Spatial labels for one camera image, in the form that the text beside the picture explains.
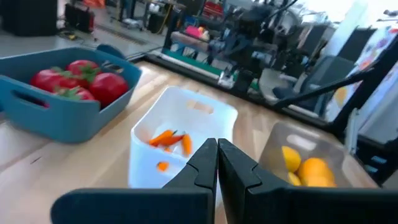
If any orange-yellow lemon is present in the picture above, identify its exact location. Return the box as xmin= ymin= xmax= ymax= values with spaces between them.
xmin=297 ymin=157 xmax=338 ymax=187

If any white plastic basket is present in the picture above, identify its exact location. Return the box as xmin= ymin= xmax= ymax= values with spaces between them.
xmin=127 ymin=86 xmax=239 ymax=189

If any green floor panel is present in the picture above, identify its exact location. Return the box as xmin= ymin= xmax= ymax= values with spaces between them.
xmin=161 ymin=48 xmax=224 ymax=75

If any yellow lemon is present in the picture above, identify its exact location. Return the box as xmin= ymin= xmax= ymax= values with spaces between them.
xmin=287 ymin=172 xmax=302 ymax=187
xmin=281 ymin=146 xmax=302 ymax=173

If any small orange chili pepper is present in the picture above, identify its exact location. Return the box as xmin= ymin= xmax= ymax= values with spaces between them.
xmin=182 ymin=133 xmax=193 ymax=156

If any carrot piece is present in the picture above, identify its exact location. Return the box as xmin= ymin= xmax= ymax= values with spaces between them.
xmin=149 ymin=129 xmax=175 ymax=147

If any black red equipment case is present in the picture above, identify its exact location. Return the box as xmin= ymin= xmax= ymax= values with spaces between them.
xmin=64 ymin=2 xmax=96 ymax=34

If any grey office chair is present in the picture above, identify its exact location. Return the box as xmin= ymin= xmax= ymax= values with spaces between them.
xmin=259 ymin=55 xmax=357 ymax=111

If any blue-grey plastic basket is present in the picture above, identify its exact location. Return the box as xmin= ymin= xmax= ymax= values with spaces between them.
xmin=0 ymin=46 xmax=143 ymax=144

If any colourful printed poster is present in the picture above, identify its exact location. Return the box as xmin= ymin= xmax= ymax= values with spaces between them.
xmin=325 ymin=24 xmax=398 ymax=124

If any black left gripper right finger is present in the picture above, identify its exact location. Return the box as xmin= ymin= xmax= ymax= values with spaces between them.
xmin=218 ymin=138 xmax=398 ymax=224

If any grey translucent plastic basket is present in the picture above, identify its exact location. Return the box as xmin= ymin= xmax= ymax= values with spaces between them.
xmin=257 ymin=121 xmax=379 ymax=189

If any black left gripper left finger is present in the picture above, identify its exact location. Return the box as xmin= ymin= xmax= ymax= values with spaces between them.
xmin=51 ymin=138 xmax=218 ymax=224

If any black box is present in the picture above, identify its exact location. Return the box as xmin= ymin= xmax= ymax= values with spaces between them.
xmin=0 ymin=0 xmax=58 ymax=37

